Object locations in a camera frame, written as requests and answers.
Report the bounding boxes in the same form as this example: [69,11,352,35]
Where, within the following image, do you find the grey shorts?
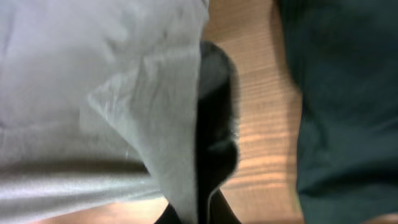
[0,0,240,224]

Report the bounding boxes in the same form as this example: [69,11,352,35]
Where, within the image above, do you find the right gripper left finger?
[154,204,182,224]

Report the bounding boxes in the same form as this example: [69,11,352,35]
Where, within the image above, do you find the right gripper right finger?
[208,190,241,224]

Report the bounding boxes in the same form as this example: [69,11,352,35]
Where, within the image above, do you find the black shorts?
[278,0,397,223]

